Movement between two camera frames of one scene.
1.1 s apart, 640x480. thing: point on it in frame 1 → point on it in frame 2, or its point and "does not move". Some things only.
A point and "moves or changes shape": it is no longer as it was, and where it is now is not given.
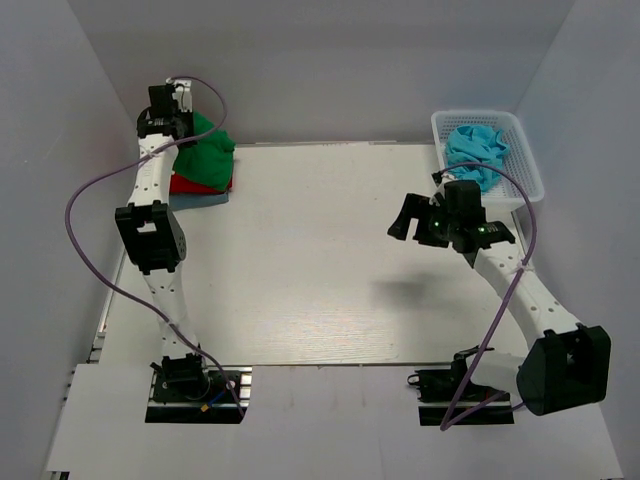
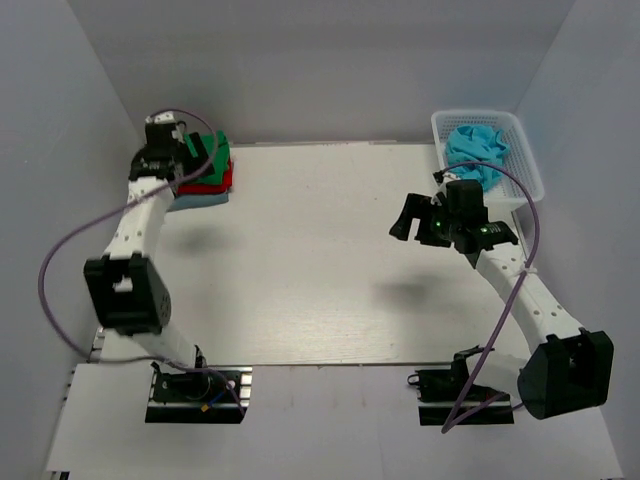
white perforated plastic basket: (518, 161) does not move
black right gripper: (413, 207) does not move
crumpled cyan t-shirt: (475, 144) does not move
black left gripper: (189, 139) → (198, 162)
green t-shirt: (208, 160) moves or changes shape
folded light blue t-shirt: (178, 201) does not move
